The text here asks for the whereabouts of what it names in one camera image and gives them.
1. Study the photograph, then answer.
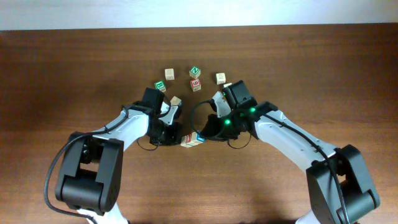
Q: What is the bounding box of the wooden block red U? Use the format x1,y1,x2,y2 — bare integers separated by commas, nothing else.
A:
185,132,201,147

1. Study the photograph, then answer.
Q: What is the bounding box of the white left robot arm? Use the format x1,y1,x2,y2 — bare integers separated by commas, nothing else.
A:
48,88,182,223

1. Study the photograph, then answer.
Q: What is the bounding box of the wooden block green V Z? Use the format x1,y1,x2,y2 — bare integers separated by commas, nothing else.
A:
180,135,190,147

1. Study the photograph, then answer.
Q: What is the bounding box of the plain wooden picture block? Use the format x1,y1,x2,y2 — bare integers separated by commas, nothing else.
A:
216,73,226,85

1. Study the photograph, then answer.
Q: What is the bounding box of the wooden block blue L 2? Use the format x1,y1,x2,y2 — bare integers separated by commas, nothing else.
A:
192,132,205,144

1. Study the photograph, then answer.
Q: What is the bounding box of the wooden block number 4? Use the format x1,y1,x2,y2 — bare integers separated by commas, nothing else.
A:
223,83,232,88

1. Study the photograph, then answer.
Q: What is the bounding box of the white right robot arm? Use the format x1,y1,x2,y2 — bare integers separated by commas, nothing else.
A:
200,81,381,223

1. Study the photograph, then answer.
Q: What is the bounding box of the wooden block green B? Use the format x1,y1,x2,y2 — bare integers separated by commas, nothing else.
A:
154,80,167,92

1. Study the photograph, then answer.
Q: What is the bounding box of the wooden block green N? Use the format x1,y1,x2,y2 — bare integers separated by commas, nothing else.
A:
189,66,201,79

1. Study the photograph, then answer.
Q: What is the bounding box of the wooden block red E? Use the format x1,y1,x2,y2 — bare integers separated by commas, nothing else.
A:
165,68,175,80

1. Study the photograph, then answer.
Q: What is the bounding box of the wooden block blue 5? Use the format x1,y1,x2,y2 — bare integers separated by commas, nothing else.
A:
170,96,182,106

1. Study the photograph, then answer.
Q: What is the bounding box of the wooden block red 9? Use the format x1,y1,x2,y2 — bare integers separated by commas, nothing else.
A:
190,79,201,91

